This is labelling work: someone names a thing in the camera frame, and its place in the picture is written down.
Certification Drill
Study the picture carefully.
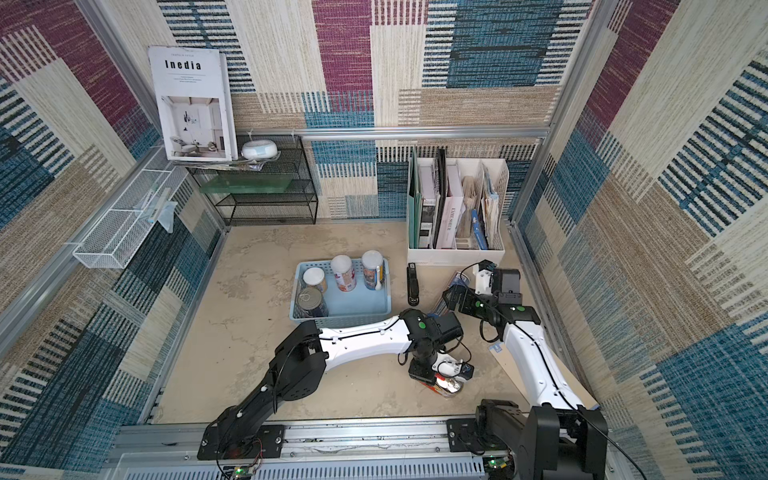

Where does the black stapler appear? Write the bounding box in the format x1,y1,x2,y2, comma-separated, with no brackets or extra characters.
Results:
407,262,420,307

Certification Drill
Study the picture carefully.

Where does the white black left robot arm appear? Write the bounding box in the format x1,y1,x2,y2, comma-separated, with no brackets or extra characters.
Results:
197,308,474,461

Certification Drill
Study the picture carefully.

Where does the short white lidded can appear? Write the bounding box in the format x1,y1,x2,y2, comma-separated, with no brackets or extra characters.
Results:
302,267,328,293

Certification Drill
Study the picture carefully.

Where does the metal can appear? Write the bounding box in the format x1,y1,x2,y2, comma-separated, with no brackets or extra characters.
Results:
296,286,328,318

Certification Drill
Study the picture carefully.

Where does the blue capped pencil tube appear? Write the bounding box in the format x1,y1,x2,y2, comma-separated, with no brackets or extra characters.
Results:
430,272,470,316

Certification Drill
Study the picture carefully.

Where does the Inedia magazine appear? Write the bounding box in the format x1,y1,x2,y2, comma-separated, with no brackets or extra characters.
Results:
148,46,237,165

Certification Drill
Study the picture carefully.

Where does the green tray on shelf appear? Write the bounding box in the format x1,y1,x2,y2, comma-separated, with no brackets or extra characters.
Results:
200,174,293,194

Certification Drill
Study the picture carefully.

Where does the white pink book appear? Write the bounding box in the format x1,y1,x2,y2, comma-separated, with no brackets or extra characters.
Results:
436,174,464,249

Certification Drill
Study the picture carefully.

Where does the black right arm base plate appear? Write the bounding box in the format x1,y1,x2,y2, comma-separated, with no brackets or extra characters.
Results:
445,418,498,456

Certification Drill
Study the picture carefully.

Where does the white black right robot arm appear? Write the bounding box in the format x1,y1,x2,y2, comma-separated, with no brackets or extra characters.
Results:
442,261,609,479

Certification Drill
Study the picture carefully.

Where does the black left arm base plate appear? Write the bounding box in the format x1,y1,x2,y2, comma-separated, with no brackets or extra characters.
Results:
196,424,285,461

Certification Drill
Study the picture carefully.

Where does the green folder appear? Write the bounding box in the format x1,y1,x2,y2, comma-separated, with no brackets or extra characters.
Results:
407,147,421,249

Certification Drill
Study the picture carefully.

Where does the white round device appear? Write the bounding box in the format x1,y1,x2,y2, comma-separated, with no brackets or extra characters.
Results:
241,139,279,161

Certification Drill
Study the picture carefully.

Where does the gold oval sardine tin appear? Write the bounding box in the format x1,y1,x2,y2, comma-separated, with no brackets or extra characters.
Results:
426,375,463,398

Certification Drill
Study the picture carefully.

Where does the white wire wall basket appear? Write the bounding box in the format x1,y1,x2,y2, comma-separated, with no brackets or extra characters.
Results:
73,167,187,269

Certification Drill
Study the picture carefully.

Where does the light blue perforated basket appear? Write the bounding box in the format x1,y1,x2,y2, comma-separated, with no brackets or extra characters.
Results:
289,257,392,328

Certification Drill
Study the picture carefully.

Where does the black wire mesh shelf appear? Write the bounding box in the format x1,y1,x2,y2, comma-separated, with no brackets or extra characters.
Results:
188,134,319,227

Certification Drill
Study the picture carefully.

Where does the white file organizer box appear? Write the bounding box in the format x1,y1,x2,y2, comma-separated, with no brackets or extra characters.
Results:
406,150,509,266

